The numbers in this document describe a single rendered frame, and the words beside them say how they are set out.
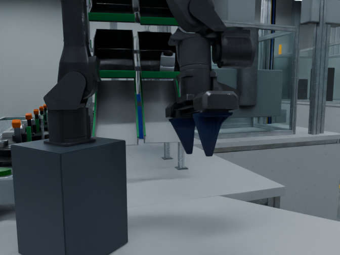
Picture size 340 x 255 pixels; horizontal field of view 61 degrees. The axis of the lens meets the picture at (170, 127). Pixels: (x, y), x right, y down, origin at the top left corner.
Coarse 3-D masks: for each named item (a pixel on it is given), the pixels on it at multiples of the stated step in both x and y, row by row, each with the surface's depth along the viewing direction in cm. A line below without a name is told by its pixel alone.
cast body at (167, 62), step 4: (164, 52) 89; (168, 52) 89; (172, 52) 90; (164, 56) 89; (168, 56) 89; (172, 56) 89; (160, 60) 90; (164, 60) 89; (168, 60) 89; (172, 60) 89; (160, 64) 90; (164, 64) 90; (168, 64) 90; (172, 64) 90; (160, 68) 90; (164, 68) 90; (168, 68) 90; (172, 68) 89
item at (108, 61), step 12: (96, 36) 101; (108, 36) 106; (120, 36) 106; (132, 36) 99; (96, 48) 100; (108, 48) 108; (120, 48) 109; (132, 48) 102; (108, 60) 97; (120, 60) 98; (132, 60) 99; (108, 72) 84; (120, 72) 85; (132, 72) 85
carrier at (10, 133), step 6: (36, 120) 114; (36, 126) 114; (6, 132) 115; (12, 132) 115; (36, 132) 114; (48, 132) 114; (6, 138) 112; (12, 138) 107; (36, 138) 105; (48, 138) 109
